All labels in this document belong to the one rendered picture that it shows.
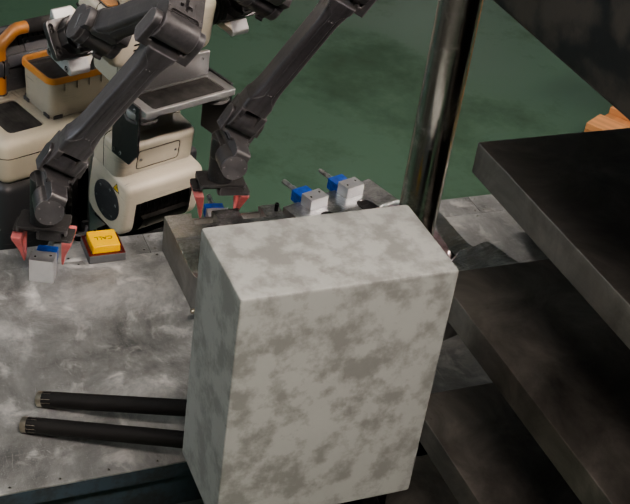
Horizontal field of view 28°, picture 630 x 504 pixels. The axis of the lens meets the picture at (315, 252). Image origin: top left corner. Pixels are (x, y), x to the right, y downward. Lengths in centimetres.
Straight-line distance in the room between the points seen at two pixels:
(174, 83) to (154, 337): 67
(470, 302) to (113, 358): 84
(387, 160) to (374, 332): 320
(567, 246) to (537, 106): 384
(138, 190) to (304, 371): 141
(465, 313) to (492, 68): 387
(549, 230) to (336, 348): 31
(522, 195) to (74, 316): 115
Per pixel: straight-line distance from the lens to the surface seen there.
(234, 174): 264
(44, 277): 263
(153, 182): 299
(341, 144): 486
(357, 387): 168
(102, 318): 255
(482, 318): 185
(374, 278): 157
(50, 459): 225
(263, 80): 263
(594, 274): 157
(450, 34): 172
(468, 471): 197
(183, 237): 263
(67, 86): 316
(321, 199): 283
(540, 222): 165
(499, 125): 521
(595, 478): 165
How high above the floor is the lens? 237
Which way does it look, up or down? 34 degrees down
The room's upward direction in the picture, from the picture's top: 9 degrees clockwise
